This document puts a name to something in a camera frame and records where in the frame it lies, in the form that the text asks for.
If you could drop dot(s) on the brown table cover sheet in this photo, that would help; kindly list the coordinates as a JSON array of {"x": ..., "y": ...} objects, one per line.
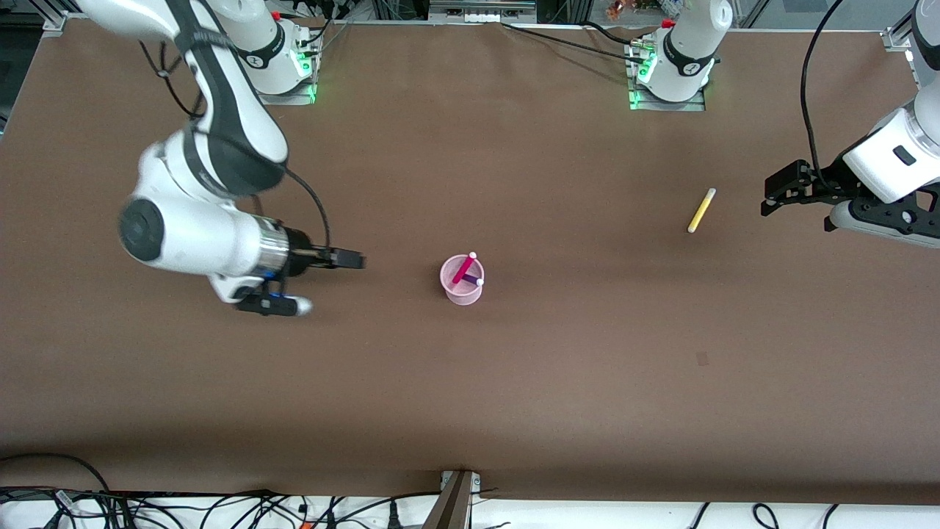
[{"x": 470, "y": 397}]

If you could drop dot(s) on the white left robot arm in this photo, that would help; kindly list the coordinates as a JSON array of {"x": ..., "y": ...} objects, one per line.
[{"x": 881, "y": 169}]

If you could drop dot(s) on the purple marker pen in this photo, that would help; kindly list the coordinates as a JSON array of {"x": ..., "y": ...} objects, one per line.
[{"x": 471, "y": 280}]

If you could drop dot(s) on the aluminium frame corner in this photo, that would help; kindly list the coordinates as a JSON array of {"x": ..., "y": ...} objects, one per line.
[{"x": 57, "y": 23}]

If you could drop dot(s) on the yellow marker pen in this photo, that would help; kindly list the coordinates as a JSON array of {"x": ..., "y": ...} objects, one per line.
[{"x": 701, "y": 211}]

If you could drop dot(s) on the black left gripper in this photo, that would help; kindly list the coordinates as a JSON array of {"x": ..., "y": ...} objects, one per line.
[{"x": 828, "y": 188}]

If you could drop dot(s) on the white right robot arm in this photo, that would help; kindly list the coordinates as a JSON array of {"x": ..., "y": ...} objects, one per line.
[{"x": 191, "y": 235}]

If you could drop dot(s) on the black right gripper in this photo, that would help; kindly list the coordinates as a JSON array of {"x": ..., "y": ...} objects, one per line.
[{"x": 299, "y": 261}]

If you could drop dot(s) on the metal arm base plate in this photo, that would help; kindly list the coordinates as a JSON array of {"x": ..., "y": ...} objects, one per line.
[
  {"x": 286, "y": 98},
  {"x": 664, "y": 106}
]

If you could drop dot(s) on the pink marker pen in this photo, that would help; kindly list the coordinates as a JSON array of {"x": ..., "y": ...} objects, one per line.
[{"x": 464, "y": 270}]

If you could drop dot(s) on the copper coloured parts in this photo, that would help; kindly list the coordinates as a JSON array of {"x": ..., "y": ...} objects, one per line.
[{"x": 620, "y": 9}]

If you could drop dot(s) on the metal table edge bracket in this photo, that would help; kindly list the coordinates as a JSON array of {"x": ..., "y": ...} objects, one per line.
[{"x": 454, "y": 503}]

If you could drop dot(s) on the pink round pen holder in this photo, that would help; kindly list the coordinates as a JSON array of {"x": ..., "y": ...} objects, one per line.
[{"x": 463, "y": 295}]

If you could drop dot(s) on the white power strip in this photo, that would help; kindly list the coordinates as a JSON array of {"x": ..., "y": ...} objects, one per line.
[{"x": 481, "y": 11}]

